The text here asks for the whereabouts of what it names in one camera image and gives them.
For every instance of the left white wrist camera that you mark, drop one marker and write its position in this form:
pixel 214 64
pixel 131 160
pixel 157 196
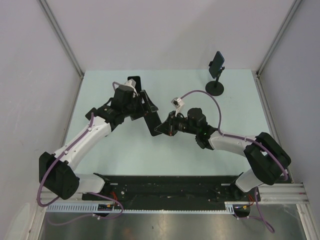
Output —
pixel 132 84

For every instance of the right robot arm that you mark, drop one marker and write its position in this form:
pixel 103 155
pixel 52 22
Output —
pixel 267 159

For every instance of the grey slotted cable duct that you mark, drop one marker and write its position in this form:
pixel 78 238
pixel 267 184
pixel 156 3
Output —
pixel 104 208

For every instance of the black phone stand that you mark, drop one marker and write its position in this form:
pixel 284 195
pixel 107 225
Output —
pixel 152 121
pixel 137 79

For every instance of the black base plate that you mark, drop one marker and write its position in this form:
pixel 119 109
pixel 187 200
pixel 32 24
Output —
pixel 171 192

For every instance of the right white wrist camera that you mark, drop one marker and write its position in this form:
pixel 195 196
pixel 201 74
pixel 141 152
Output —
pixel 179 104

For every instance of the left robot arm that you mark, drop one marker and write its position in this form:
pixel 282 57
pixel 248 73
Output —
pixel 57 170

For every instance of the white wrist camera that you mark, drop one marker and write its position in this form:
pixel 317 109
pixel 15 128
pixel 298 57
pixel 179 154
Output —
pixel 132 84
pixel 179 104

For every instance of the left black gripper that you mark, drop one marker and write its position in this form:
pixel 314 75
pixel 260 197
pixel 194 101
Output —
pixel 147 106

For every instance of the black round base stand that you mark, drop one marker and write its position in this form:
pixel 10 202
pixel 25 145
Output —
pixel 214 87

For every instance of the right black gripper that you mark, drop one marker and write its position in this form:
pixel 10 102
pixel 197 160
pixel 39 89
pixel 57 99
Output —
pixel 169 127

